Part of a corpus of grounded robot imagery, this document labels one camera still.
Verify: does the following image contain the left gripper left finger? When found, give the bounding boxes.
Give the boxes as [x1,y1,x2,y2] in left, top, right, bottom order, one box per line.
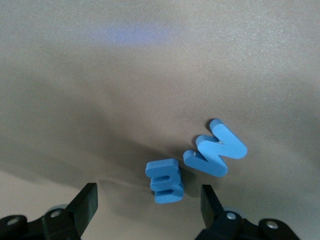
[0,182,99,240]

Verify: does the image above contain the blue letter e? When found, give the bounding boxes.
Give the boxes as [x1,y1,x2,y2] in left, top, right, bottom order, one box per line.
[144,158,185,205]

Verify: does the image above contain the blue letter M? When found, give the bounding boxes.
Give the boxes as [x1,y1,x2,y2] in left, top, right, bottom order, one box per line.
[182,118,249,178]

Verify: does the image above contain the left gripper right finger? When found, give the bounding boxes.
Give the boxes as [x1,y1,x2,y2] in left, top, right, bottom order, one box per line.
[194,184,301,240]

